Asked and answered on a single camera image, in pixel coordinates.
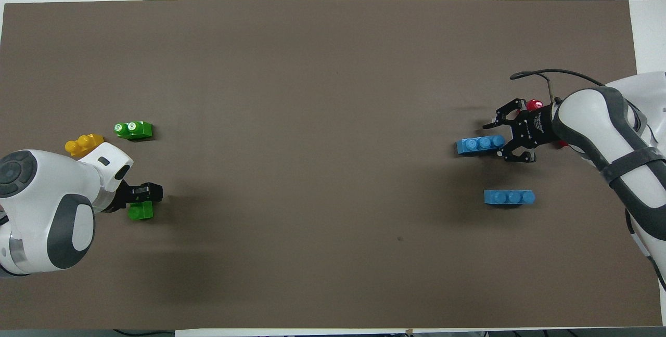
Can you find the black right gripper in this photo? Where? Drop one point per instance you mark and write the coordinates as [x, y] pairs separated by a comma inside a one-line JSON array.
[[536, 128]]

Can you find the brown table mat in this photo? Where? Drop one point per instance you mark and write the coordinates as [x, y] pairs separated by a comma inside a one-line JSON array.
[[333, 92]]

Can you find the green two-stud toy brick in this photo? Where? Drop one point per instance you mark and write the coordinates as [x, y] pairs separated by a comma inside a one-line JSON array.
[[136, 130], [141, 211]]

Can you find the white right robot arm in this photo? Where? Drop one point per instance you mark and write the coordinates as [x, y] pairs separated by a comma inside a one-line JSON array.
[[614, 139]]

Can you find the yellow two-stud toy brick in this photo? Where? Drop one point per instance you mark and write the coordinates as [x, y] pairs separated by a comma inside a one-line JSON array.
[[83, 145]]

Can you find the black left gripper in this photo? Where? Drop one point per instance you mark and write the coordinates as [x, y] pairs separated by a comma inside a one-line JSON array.
[[120, 196]]

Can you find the blue three-stud toy brick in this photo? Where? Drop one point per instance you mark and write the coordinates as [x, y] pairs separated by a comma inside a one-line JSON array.
[[476, 145], [509, 197]]

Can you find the red single-stud toy brick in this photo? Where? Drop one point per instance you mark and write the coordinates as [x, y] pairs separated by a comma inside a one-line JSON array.
[[534, 104], [562, 144]]

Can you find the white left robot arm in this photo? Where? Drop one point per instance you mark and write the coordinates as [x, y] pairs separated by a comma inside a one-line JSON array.
[[47, 207]]

